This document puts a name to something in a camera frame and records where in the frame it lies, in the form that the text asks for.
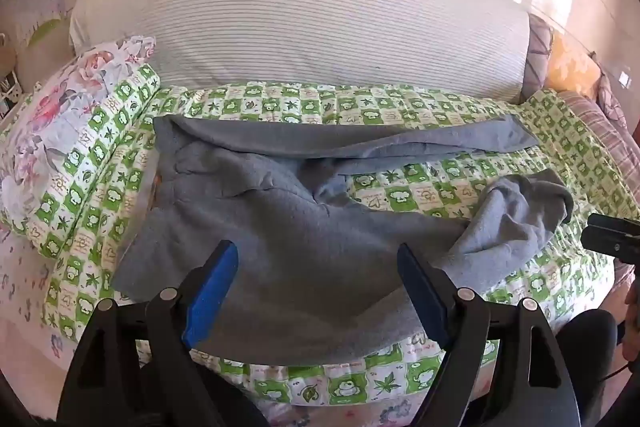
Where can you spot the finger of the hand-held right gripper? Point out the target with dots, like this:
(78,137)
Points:
(612,239)

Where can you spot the grey patterned pillow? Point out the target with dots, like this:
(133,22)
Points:
(537,57)

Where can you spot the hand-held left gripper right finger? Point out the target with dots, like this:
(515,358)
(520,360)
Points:
(425,297)

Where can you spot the person's right forearm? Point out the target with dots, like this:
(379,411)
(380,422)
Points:
(634,317)

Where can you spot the orange pillow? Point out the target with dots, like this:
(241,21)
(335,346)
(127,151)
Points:
(570,64)

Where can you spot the person's dark trouser leg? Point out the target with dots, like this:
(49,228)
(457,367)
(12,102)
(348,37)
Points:
(592,357)

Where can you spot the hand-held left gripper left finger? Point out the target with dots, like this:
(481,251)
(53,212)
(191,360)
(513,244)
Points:
(212,292)

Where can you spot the grey pants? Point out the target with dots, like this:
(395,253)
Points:
(300,232)

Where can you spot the floral pink blanket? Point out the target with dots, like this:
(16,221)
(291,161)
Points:
(55,117)

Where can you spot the pink plaid blanket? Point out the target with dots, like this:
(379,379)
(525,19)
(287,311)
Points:
(600,127)

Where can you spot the green checked blanket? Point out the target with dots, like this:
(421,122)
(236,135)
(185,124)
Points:
(400,192)

